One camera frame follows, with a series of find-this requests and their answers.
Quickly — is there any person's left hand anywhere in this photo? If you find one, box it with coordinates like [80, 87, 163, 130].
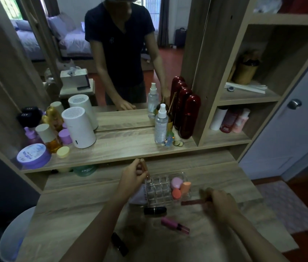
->
[115, 158, 149, 201]

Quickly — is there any person's right hand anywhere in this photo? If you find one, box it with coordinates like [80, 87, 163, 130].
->
[199, 188, 241, 223]

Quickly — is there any brown lip gloss tube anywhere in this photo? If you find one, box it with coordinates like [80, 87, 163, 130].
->
[140, 158, 151, 184]

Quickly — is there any person's left forearm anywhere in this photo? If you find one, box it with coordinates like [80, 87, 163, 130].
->
[59, 193, 128, 262]

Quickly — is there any person's right forearm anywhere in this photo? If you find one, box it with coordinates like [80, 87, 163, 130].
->
[226, 213, 289, 262]

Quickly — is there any white cosmetic tube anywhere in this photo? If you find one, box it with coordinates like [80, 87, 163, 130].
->
[129, 185, 147, 206]

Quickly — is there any clear acrylic makeup organizer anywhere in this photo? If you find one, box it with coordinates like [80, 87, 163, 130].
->
[145, 172, 193, 208]

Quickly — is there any wooden vanity table with shelves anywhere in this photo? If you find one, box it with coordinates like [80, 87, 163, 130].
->
[0, 0, 308, 262]

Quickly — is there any pink makeup sponge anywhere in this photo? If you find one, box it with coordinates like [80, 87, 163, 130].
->
[170, 177, 183, 190]

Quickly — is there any black lipstick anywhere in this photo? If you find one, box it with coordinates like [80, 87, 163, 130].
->
[144, 206, 167, 216]
[111, 232, 129, 257]

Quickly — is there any pink lip gloss tube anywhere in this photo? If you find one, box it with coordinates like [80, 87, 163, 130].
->
[161, 217, 190, 235]

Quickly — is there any clear spray bottle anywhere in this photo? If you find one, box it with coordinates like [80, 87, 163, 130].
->
[154, 103, 169, 145]

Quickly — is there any green cream jar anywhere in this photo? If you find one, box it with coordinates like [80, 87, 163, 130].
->
[73, 164, 98, 177]

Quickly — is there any amber reed diffuser bottle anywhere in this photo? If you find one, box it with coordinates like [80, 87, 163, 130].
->
[156, 92, 177, 134]

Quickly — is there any white cylindrical dehumidifier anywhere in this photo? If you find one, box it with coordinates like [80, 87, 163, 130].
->
[61, 106, 97, 149]

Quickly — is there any dark red glossy bottle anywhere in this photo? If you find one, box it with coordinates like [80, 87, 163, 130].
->
[174, 87, 193, 131]
[179, 94, 201, 140]

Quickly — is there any small yellow lidded jar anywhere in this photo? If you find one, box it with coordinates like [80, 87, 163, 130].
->
[56, 146, 70, 159]

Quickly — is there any dark pink bottle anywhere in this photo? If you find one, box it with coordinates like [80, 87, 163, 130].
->
[220, 108, 240, 134]

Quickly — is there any small purple jar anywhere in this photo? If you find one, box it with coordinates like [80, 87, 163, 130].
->
[58, 129, 73, 145]

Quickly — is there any pink patterned rug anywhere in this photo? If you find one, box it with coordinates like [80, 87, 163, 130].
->
[255, 180, 308, 234]

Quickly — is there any light pink bottle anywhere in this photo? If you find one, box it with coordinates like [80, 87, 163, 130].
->
[232, 108, 251, 134]

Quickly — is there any amber bottle with white cap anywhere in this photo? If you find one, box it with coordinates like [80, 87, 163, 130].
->
[35, 123, 62, 154]

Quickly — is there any grey door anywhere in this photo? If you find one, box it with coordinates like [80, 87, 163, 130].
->
[239, 42, 308, 181]

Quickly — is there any purple round cream tin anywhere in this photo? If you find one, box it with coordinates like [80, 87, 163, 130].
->
[17, 143, 51, 170]

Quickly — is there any purple pump bottle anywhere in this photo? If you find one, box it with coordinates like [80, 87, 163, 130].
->
[24, 127, 44, 146]

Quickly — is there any white sticks bundle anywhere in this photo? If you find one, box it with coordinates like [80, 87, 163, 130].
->
[224, 82, 268, 94]

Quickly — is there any black capped bottle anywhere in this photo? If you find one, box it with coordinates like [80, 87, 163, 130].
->
[16, 106, 44, 128]

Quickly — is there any mirror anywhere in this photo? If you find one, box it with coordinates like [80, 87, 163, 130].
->
[0, 0, 195, 133]

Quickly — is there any silver door knob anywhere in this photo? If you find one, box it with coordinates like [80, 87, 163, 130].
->
[287, 99, 303, 110]

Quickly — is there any woven basket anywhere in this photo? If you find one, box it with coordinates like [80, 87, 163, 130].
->
[232, 50, 261, 85]

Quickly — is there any white plastic bag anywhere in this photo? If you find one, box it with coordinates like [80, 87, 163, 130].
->
[253, 0, 283, 14]

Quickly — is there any red bag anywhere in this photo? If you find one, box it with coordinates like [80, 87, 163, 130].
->
[278, 0, 308, 14]

